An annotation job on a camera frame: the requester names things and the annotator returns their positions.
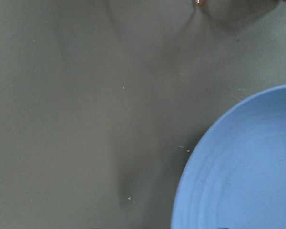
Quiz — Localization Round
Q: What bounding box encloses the blue round plate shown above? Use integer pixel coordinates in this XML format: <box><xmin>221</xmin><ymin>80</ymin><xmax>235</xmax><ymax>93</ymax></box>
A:
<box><xmin>171</xmin><ymin>85</ymin><xmax>286</xmax><ymax>229</ymax></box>

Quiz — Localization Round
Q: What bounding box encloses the copper wire bottle rack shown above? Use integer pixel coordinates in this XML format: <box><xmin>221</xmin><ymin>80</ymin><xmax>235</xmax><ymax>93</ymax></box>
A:
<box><xmin>195</xmin><ymin>0</ymin><xmax>206</xmax><ymax>7</ymax></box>

